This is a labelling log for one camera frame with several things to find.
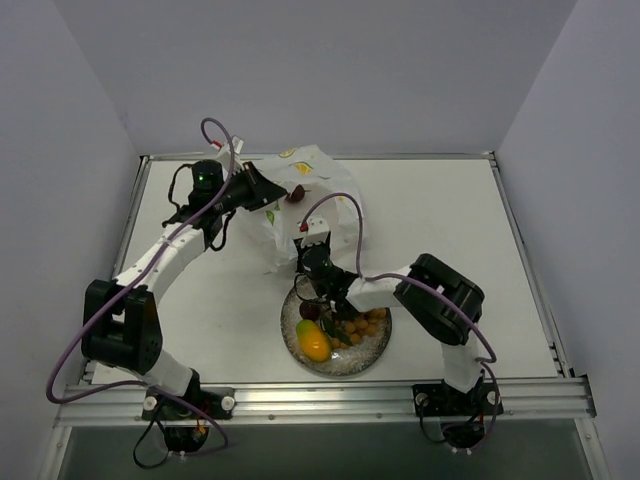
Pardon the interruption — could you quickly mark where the white lemon-print plastic bag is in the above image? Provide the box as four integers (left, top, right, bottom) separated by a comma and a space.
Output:
237, 145, 361, 272

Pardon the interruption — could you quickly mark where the dark red fake plum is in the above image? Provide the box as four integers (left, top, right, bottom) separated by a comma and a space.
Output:
299, 301, 323, 322
285, 185, 306, 204

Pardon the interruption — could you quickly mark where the yellow fake longan bunch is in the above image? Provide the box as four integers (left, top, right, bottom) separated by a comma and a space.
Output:
317, 308, 388, 349

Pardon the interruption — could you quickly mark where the yellow green fake mango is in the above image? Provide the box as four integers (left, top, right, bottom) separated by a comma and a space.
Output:
296, 319, 332, 363

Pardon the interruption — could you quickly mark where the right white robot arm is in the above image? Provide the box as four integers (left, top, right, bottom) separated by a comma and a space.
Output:
295, 239, 496, 413

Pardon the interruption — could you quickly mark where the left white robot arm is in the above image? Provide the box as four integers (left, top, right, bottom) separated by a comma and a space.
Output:
81, 160, 287, 419

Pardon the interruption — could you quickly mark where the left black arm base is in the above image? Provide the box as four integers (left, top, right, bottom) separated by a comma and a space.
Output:
142, 388, 235, 456

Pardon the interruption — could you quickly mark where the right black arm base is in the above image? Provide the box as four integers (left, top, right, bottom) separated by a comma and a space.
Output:
412, 379, 504, 455

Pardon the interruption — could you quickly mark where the speckled round plate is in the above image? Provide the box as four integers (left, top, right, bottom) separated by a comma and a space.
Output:
280, 276, 392, 377

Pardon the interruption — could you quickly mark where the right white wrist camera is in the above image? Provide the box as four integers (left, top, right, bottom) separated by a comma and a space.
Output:
296, 215, 331, 249

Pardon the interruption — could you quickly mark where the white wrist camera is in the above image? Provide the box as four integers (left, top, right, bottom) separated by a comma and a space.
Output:
296, 215, 331, 249
211, 136, 244, 173

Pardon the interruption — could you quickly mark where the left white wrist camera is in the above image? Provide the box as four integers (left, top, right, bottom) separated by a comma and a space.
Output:
211, 136, 244, 173

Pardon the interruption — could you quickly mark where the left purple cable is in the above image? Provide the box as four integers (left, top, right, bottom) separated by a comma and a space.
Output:
45, 117, 246, 459

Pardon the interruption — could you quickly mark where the purple cable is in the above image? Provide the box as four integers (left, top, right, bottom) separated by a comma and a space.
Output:
45, 117, 246, 459
301, 192, 503, 446

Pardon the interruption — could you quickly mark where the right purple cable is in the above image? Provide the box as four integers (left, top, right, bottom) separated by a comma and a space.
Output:
301, 192, 503, 446

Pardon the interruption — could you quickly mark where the aluminium front rail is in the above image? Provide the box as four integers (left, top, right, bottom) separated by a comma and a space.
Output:
55, 378, 596, 427

